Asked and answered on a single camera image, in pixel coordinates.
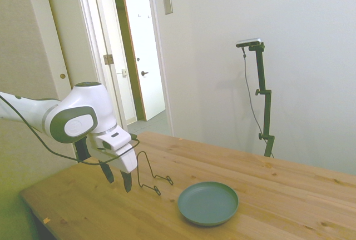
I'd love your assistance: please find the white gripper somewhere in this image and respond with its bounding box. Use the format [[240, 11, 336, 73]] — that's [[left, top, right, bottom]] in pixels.
[[88, 139, 139, 193]]

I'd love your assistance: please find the green round plate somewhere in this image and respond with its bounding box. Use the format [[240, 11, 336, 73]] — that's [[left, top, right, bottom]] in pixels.
[[177, 181, 240, 227]]

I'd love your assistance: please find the white door brown edge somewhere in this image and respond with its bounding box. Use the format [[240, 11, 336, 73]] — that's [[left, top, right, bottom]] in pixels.
[[120, 0, 166, 122]]

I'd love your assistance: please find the black wire plate stand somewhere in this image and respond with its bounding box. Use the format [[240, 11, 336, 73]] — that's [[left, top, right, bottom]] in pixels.
[[137, 151, 175, 196]]

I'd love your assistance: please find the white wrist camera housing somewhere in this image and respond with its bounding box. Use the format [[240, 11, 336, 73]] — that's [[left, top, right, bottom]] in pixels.
[[94, 128, 133, 153]]

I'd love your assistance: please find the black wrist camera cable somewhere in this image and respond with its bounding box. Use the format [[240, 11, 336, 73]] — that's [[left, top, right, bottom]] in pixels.
[[0, 94, 141, 166]]

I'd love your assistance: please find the white door frame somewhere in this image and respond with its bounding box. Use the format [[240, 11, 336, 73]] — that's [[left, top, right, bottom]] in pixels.
[[73, 0, 175, 138]]

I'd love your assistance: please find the black jointed camera stand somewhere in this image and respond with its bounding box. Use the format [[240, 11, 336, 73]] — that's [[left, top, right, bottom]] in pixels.
[[248, 42, 275, 158]]

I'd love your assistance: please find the grey wall switch plate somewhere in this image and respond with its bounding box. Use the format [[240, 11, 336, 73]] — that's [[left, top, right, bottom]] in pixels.
[[162, 0, 174, 16]]

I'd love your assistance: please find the silver black exterior camera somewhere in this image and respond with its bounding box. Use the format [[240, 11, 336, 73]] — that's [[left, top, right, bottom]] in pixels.
[[235, 37, 263, 48]]

